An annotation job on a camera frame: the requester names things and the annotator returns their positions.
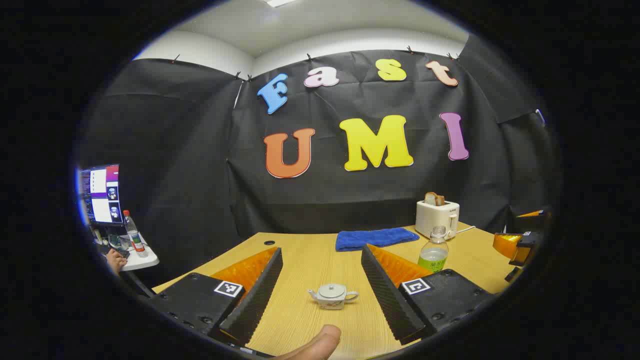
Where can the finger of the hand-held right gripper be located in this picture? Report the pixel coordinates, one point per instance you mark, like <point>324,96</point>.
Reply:
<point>506,245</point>
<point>531,214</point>

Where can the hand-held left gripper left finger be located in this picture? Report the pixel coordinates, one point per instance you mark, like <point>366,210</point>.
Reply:
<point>255,300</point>

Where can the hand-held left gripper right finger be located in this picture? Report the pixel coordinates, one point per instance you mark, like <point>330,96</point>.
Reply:
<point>387,295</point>

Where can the grey ceramic teacup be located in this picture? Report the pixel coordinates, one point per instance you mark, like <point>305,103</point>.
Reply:
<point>332,303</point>

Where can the green label water bottle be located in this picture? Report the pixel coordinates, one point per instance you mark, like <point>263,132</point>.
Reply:
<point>433,257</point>

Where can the red cap drink bottle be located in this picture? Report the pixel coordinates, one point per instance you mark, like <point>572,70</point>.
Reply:
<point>134,237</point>

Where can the blue towel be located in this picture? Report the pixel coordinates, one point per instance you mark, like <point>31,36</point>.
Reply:
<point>375,238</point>

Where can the white toaster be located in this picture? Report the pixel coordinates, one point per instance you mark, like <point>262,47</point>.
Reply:
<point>435,220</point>

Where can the toast bread slice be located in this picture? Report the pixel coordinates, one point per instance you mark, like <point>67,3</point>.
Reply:
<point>430,199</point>
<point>440,200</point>

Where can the white side table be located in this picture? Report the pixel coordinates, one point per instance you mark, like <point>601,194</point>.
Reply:
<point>145,261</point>

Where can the computer monitor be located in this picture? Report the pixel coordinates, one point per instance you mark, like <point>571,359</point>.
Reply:
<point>102,195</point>

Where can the ceiling light panel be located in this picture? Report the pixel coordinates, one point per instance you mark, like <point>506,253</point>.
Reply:
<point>280,2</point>

